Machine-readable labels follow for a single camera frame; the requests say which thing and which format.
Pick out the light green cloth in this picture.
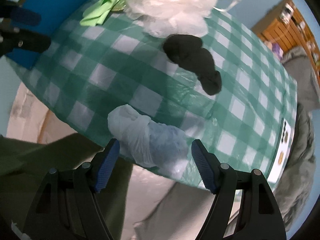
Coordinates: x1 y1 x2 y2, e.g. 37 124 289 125
80 0 120 27

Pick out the white plastic bag bundle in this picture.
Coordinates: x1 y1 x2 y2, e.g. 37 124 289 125
107 105 188 173

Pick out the white mesh bath pouf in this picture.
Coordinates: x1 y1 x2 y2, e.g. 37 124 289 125
125 0 241 38

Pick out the black sock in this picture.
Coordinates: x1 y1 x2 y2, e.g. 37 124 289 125
163 34 222 96

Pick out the blue cardboard box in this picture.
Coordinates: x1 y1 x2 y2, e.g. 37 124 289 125
6 0 88 70

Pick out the white smartphone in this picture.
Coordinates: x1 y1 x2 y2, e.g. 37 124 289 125
267 118 292 184

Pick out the green knitted dishcloth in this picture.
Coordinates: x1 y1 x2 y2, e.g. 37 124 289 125
111 0 126 12

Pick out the purple tissue pack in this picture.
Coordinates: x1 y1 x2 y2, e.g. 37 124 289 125
271 43 284 61

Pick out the wooden headboard shelf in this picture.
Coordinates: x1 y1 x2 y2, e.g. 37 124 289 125
251 0 319 79

